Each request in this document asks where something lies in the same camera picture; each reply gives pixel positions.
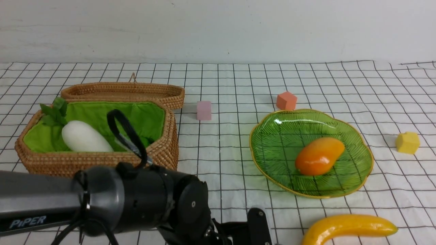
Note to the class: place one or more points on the white black grid tablecloth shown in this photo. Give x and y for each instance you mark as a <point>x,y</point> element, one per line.
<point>380,100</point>

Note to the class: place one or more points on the white radish with green leaves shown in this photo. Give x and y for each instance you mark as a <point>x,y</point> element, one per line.
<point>77,135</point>

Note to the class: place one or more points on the woven rattan basket lid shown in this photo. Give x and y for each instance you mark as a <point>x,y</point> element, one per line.
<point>171,96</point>

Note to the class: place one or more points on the pink foam cube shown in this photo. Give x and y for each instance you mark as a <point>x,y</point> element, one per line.
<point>204,110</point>

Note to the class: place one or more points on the woven rattan basket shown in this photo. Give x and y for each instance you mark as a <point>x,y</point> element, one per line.
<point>42,150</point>

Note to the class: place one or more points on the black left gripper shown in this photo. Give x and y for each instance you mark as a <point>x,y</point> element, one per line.
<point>254,231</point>

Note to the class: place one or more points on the orange foam cube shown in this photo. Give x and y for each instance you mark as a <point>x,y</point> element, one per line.
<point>286,101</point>

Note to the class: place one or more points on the yellow plastic banana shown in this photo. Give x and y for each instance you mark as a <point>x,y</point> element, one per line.
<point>348,225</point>

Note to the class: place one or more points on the green glass leaf plate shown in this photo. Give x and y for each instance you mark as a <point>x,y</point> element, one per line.
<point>278,139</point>

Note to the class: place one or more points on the orange plastic mango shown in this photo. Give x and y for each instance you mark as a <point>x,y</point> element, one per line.
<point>319,156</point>

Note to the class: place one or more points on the yellow foam cube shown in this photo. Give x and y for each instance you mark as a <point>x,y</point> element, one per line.
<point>407,142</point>

